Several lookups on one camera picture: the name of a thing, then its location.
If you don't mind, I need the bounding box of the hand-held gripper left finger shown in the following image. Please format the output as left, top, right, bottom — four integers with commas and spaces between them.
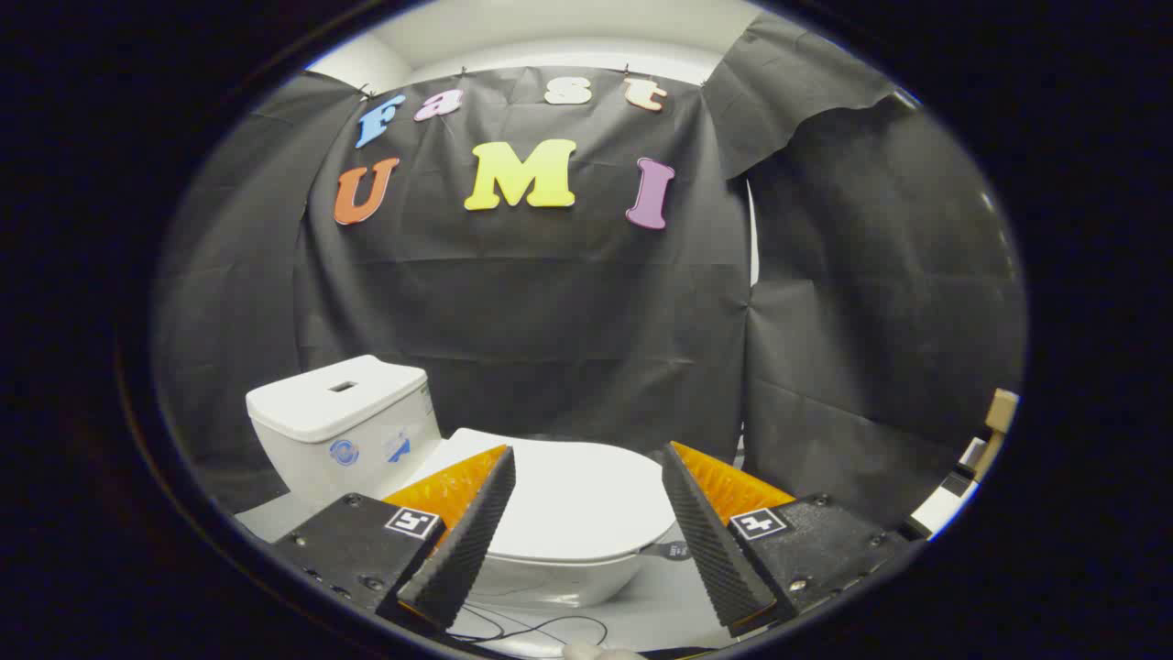
272, 445, 517, 633

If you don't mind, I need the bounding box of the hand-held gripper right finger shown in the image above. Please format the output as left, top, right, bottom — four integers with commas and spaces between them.
662, 441, 913, 640

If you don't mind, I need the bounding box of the white toilet lid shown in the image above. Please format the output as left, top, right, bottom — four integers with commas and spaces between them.
403, 428, 679, 563

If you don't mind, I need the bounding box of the white toilet with tank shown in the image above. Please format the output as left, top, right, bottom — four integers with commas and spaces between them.
246, 355, 679, 609

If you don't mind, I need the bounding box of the black backdrop cloth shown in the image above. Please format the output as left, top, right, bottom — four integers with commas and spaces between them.
151, 14, 1027, 528

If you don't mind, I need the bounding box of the cardboard box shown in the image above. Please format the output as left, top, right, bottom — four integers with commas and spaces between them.
971, 388, 1021, 482

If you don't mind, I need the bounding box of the thin black cable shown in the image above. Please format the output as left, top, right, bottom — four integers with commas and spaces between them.
449, 603, 611, 648

